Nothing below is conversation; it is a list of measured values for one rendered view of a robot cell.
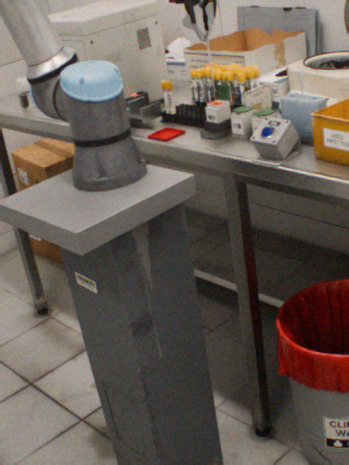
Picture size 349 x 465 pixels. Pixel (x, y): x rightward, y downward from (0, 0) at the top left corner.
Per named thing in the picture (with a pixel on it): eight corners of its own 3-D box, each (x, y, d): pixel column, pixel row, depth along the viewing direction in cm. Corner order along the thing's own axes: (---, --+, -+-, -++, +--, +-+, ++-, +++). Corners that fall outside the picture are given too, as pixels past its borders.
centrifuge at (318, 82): (267, 113, 176) (263, 67, 170) (344, 86, 189) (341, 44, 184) (335, 130, 157) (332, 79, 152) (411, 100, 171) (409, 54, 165)
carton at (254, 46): (187, 96, 202) (180, 47, 196) (249, 72, 219) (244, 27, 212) (250, 104, 185) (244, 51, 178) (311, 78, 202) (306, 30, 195)
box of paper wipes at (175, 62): (148, 77, 232) (142, 42, 227) (171, 69, 239) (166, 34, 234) (197, 81, 218) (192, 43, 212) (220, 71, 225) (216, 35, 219)
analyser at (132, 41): (47, 114, 208) (27, 20, 195) (114, 89, 224) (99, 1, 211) (108, 125, 187) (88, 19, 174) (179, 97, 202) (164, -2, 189)
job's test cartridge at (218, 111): (207, 129, 166) (204, 104, 163) (221, 123, 169) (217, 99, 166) (219, 132, 163) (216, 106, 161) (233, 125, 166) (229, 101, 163)
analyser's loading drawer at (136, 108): (96, 115, 191) (93, 97, 189) (114, 108, 195) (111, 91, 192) (144, 123, 177) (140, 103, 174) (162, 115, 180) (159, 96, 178)
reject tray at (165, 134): (147, 138, 171) (147, 135, 171) (167, 130, 175) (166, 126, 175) (165, 142, 167) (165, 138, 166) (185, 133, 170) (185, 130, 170)
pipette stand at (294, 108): (279, 141, 155) (275, 99, 151) (296, 132, 160) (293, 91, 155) (315, 147, 149) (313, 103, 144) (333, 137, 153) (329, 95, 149)
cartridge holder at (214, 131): (200, 137, 166) (198, 123, 164) (225, 125, 171) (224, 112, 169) (215, 140, 162) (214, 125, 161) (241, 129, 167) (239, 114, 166)
